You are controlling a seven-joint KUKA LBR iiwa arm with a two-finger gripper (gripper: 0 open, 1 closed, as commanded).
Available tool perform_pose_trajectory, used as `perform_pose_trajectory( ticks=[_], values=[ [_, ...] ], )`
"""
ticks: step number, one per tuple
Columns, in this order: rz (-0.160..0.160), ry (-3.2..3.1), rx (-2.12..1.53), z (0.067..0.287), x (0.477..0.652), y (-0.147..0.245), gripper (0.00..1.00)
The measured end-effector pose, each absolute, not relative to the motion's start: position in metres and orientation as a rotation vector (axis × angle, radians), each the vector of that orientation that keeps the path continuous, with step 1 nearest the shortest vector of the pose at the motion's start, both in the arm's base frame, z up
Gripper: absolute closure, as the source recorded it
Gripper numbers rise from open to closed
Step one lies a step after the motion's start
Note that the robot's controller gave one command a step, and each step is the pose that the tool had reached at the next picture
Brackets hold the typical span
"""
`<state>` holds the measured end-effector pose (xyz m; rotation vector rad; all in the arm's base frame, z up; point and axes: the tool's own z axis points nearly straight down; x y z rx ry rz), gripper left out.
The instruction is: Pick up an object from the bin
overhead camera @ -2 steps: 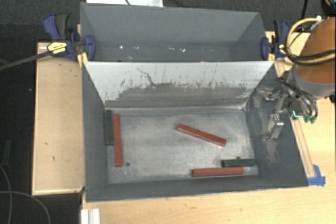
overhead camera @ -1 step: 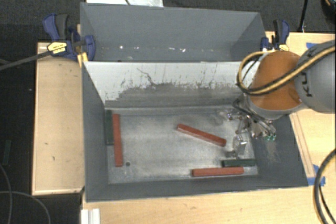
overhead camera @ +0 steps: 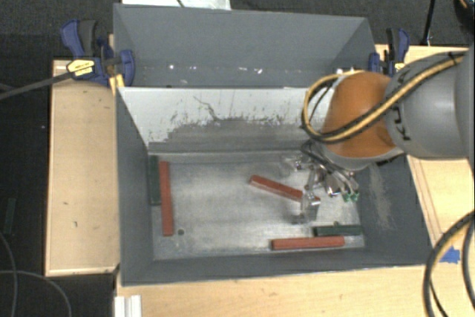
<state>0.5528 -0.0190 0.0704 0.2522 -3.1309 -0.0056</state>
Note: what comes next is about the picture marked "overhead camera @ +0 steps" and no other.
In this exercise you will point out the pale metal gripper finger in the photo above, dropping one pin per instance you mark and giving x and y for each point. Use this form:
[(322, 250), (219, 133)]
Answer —
[(304, 209), (315, 208)]

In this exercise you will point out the dark green flat block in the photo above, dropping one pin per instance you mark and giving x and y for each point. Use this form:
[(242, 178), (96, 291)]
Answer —
[(154, 180), (337, 230)]

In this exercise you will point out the red-brown flat block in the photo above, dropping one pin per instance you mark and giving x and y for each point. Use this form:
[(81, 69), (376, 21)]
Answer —
[(167, 198), (308, 243), (276, 188)]

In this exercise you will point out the grey metal bin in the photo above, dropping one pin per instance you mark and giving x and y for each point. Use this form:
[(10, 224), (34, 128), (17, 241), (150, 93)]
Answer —
[(237, 48)]

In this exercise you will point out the pale wood flat board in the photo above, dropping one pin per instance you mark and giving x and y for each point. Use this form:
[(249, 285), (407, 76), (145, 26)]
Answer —
[(83, 178)]

